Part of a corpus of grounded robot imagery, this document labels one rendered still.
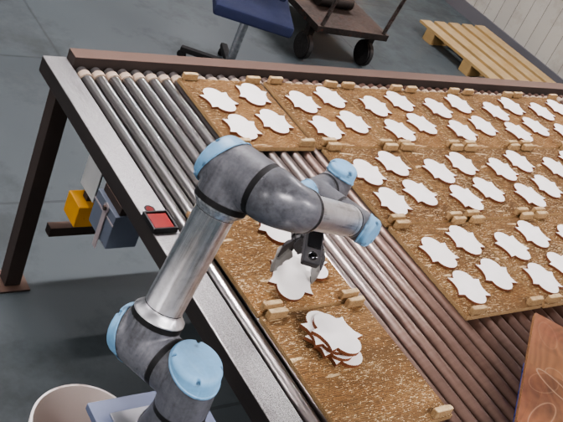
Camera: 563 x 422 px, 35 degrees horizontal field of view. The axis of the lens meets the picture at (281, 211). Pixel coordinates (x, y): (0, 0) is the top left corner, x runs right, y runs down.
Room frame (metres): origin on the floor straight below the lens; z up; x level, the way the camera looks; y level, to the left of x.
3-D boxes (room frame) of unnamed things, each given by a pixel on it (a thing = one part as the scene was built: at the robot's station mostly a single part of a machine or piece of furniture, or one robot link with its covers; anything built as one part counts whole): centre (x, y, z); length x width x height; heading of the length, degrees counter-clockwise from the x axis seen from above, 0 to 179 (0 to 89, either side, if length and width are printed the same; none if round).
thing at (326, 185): (1.86, -0.07, 1.29); 0.11 x 0.11 x 0.08; 65
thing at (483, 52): (7.10, -1.09, 0.06); 1.26 x 0.86 x 0.11; 45
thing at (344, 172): (1.96, -0.09, 1.29); 0.09 x 0.08 x 0.11; 155
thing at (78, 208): (2.27, 0.57, 0.74); 0.09 x 0.08 x 0.24; 45
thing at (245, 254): (2.08, -0.03, 0.93); 0.41 x 0.35 x 0.02; 46
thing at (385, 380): (1.79, -0.33, 0.93); 0.41 x 0.35 x 0.02; 46
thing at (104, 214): (2.14, 0.43, 0.77); 0.14 x 0.11 x 0.18; 45
